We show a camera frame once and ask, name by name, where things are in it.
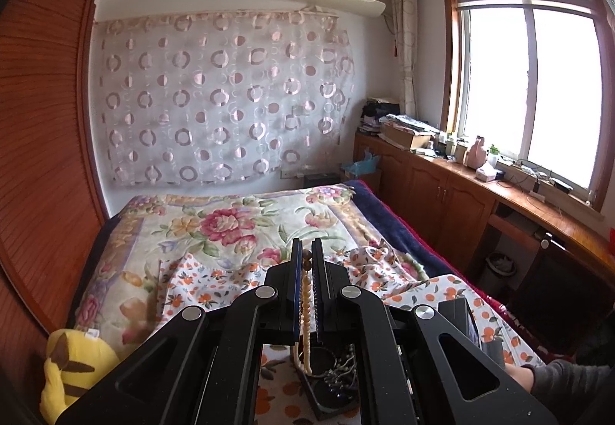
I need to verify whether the black jewellery tray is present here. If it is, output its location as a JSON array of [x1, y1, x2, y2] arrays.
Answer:
[[298, 343, 366, 421]]

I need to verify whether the floral blanket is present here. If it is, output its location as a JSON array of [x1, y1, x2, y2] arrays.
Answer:
[[72, 185, 380, 349]]

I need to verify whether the person's right forearm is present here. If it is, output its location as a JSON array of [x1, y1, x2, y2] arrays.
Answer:
[[507, 358, 615, 407]]

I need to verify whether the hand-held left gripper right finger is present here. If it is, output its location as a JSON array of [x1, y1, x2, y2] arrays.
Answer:
[[311, 239, 560, 425]]

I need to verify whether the pile of dark clothes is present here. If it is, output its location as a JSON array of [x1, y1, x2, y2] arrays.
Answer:
[[360, 99, 402, 135]]

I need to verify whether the yellow plush toy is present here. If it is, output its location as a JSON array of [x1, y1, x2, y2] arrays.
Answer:
[[39, 328, 121, 423]]

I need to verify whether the silver bead chain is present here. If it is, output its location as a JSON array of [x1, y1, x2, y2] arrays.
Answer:
[[319, 343, 359, 399]]

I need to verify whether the cream pearl necklace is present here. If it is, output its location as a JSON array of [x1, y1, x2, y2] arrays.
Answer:
[[292, 251, 318, 375]]

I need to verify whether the white tissue box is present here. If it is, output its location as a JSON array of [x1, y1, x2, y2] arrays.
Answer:
[[475, 164, 505, 182]]

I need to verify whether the wooden cabinet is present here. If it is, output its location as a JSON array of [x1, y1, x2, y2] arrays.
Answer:
[[353, 132, 615, 359]]

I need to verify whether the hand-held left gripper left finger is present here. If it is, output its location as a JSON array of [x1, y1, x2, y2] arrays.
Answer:
[[58, 239, 304, 425]]

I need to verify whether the brown cardboard box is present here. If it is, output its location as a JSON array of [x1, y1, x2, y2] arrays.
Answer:
[[382, 123, 433, 151]]

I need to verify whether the wooden slatted wardrobe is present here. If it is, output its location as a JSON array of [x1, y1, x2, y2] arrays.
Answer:
[[0, 0, 109, 359]]

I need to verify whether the beige window curtain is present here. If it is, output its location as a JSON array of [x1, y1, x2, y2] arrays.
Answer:
[[388, 0, 419, 118]]

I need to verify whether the teal bag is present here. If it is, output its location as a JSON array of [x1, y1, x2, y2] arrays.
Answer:
[[342, 151, 382, 178]]

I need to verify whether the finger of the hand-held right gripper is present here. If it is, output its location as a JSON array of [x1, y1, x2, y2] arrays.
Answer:
[[438, 297, 482, 351]]

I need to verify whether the circle pattern sheer curtain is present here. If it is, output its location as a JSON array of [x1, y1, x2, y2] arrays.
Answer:
[[93, 11, 356, 188]]

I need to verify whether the pink vase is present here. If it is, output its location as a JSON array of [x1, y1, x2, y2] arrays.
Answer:
[[465, 135, 487, 166]]

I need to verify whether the orange fruit print cloth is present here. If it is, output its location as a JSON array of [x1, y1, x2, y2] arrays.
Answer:
[[156, 247, 549, 425]]

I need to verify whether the navy blue blanket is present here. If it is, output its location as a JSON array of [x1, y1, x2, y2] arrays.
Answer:
[[343, 180, 476, 286]]

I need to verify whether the small trash bin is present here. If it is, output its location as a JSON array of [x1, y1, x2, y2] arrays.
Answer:
[[487, 253, 517, 291]]

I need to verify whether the wooden framed window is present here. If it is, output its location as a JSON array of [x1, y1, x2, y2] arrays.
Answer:
[[442, 0, 608, 214]]

